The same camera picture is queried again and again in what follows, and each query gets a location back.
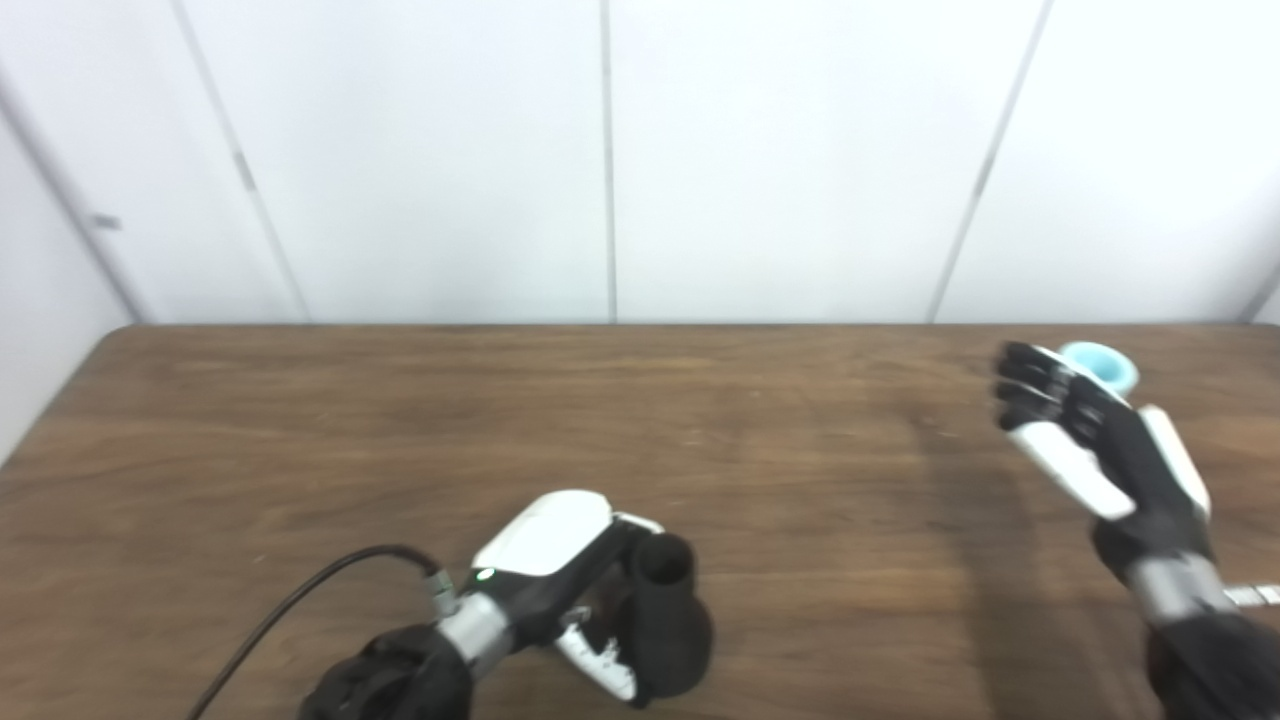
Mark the light blue cylinder cup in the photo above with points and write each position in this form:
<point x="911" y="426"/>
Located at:
<point x="1105" y="365"/>

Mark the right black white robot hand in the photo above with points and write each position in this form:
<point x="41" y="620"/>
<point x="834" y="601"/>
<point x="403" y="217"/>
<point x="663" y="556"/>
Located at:
<point x="1130" y="450"/>

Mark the black funnel-shaped nozzle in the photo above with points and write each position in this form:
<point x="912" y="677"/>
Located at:
<point x="675" y="630"/>

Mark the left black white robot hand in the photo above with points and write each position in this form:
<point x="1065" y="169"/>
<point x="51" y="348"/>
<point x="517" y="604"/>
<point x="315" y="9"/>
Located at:
<point x="545" y="540"/>

